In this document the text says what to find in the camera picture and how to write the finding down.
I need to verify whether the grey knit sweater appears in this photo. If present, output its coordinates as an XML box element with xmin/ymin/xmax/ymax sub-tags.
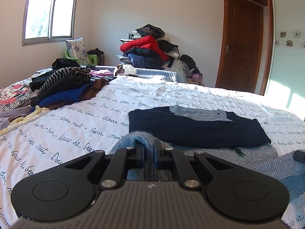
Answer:
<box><xmin>110</xmin><ymin>131</ymin><xmax>304</xmax><ymax>200</ymax></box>

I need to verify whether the pile of dark clothes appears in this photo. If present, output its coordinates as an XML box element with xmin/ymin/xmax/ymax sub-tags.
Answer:
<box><xmin>30</xmin><ymin>58</ymin><xmax>116</xmax><ymax>109</ymax></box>

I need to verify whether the heap of jackets and clothes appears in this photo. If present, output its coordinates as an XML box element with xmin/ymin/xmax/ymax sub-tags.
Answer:
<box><xmin>117</xmin><ymin>24</ymin><xmax>203</xmax><ymax>84</ymax></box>

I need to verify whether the white script-print bedspread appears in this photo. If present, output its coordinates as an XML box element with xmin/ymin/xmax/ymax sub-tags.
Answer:
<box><xmin>1</xmin><ymin>77</ymin><xmax>304</xmax><ymax>228</ymax></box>

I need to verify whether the navy blue folded sweater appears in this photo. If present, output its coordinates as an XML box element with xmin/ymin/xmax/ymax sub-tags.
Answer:
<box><xmin>128</xmin><ymin>106</ymin><xmax>271</xmax><ymax>148</ymax></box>

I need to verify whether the red floral sheet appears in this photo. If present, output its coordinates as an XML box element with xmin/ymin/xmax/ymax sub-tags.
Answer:
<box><xmin>0</xmin><ymin>81</ymin><xmax>34</xmax><ymax>112</ymax></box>

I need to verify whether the brown wooden door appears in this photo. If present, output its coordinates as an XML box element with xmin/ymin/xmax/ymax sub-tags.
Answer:
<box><xmin>216</xmin><ymin>0</ymin><xmax>264</xmax><ymax>93</ymax></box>

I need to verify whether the blue white striped basket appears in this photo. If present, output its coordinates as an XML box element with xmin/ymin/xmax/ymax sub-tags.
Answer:
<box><xmin>87</xmin><ymin>65</ymin><xmax>178</xmax><ymax>82</ymax></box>

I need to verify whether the green plastic chair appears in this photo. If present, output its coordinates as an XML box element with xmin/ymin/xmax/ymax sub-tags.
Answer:
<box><xmin>65</xmin><ymin>50</ymin><xmax>98</xmax><ymax>66</ymax></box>

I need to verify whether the black bag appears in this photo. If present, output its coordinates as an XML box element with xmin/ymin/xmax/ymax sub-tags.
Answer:
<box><xmin>87</xmin><ymin>48</ymin><xmax>105</xmax><ymax>66</ymax></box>

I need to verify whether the floral white pillow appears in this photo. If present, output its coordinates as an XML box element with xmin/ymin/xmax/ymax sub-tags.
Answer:
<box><xmin>65</xmin><ymin>37</ymin><xmax>90</xmax><ymax>65</ymax></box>

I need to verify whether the aluminium sliding window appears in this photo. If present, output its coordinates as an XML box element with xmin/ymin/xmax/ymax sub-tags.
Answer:
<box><xmin>22</xmin><ymin>0</ymin><xmax>77</xmax><ymax>46</ymax></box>

